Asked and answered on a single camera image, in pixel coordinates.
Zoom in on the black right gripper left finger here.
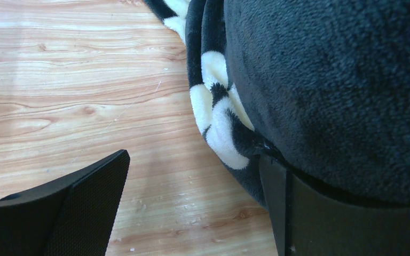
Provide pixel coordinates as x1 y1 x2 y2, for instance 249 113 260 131
0 150 130 256

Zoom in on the black floral fleece blanket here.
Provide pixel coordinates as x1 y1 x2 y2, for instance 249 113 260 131
146 1 410 207

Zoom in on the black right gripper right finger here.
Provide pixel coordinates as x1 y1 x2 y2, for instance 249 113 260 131
259 156 410 255

